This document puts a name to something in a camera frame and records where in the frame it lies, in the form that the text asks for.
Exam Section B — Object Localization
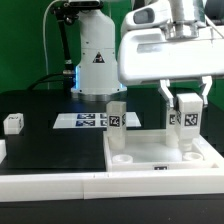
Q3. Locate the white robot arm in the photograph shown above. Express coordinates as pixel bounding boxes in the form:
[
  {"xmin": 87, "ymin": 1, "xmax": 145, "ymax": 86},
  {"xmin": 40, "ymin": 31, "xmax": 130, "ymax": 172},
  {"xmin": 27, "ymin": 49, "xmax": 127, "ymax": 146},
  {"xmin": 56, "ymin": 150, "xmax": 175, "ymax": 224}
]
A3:
[{"xmin": 118, "ymin": 0, "xmax": 224, "ymax": 106}]

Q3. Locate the white cable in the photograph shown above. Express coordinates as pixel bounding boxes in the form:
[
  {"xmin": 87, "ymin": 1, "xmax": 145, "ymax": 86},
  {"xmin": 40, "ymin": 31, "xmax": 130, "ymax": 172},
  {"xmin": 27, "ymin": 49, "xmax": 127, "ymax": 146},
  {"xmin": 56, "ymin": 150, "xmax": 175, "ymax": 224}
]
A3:
[{"xmin": 42, "ymin": 0, "xmax": 61, "ymax": 90}]

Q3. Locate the black cable bundle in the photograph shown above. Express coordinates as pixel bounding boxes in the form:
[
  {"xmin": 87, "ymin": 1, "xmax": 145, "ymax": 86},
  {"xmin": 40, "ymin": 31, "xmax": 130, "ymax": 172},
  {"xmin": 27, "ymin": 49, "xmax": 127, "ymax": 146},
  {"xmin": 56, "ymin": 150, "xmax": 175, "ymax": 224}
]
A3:
[{"xmin": 27, "ymin": 1, "xmax": 76, "ymax": 91}]

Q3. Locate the white U-shaped obstacle wall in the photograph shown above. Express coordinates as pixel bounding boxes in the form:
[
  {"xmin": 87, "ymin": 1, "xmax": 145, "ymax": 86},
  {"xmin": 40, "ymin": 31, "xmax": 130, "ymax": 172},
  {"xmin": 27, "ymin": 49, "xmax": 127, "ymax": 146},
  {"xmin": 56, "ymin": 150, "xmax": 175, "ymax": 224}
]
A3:
[{"xmin": 0, "ymin": 145, "xmax": 224, "ymax": 202}]

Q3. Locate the white marker tag sheet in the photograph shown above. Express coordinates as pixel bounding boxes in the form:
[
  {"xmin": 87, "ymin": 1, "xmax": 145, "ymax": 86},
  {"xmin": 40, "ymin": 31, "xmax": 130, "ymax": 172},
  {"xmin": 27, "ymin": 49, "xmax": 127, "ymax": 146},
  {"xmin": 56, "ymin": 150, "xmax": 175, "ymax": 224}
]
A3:
[{"xmin": 53, "ymin": 111, "xmax": 142, "ymax": 129}]

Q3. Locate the white square tabletop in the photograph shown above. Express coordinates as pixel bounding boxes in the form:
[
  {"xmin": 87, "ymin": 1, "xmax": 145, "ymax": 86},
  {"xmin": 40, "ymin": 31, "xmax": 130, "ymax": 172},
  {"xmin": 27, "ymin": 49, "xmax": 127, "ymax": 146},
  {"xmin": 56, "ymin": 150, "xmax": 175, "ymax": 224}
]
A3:
[{"xmin": 103, "ymin": 129, "xmax": 217, "ymax": 172}]

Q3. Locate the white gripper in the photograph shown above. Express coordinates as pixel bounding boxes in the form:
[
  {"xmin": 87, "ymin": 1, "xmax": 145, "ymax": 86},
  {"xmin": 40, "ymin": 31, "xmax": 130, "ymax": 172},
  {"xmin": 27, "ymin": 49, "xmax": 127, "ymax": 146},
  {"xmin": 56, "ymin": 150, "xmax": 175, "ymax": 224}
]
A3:
[{"xmin": 118, "ymin": 0, "xmax": 224, "ymax": 108}]

